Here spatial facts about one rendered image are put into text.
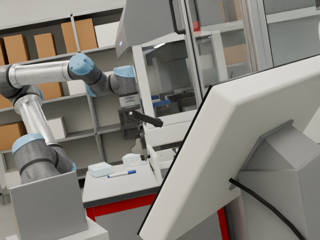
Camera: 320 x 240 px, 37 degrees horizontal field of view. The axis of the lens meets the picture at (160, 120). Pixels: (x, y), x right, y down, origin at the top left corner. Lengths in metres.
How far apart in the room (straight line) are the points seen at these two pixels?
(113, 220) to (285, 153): 1.23
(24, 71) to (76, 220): 0.62
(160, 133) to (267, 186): 1.79
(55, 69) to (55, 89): 3.85
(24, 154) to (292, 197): 1.01
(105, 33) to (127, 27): 2.94
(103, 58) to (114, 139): 1.02
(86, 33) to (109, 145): 1.46
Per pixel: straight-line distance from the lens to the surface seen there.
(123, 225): 2.00
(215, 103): 0.67
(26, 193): 1.53
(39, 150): 1.64
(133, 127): 1.77
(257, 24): 1.32
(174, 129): 2.64
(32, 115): 1.93
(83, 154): 6.09
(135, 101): 1.77
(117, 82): 1.77
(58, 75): 1.78
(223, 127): 0.68
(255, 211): 0.91
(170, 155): 1.95
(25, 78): 1.87
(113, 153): 6.08
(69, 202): 1.56
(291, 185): 0.86
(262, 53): 1.32
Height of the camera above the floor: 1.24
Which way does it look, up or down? 6 degrees down
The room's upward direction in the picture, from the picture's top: 11 degrees counter-clockwise
